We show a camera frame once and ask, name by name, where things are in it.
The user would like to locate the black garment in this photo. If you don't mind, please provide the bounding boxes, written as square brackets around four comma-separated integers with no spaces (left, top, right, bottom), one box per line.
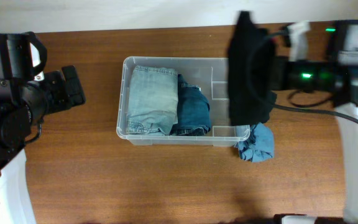
[227,11,277,126]

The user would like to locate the dark blue jeans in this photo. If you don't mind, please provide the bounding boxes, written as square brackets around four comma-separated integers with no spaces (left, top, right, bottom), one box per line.
[170,74,212,136]

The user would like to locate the light blue jeans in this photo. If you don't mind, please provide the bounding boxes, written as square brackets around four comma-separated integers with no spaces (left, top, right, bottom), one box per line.
[126,65,178,136]

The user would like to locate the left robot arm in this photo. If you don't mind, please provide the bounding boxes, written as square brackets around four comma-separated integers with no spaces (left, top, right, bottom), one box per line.
[0,32,86,223]

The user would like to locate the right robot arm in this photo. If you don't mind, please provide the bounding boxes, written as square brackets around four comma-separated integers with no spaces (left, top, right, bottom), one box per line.
[271,20,358,223]

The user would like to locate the crumpled blue cloth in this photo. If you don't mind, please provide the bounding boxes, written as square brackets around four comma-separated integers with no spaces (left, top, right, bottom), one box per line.
[234,123,275,162]

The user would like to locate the clear plastic storage bin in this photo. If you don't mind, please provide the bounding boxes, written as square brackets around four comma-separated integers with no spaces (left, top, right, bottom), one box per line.
[116,56,250,147]

